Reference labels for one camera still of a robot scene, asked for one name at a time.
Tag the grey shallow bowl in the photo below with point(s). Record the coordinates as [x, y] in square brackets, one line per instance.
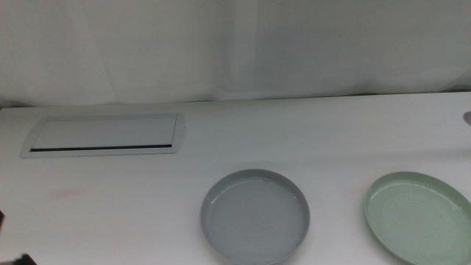
[254, 221]

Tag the pale green shallow bowl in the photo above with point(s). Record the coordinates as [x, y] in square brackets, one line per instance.
[416, 221]

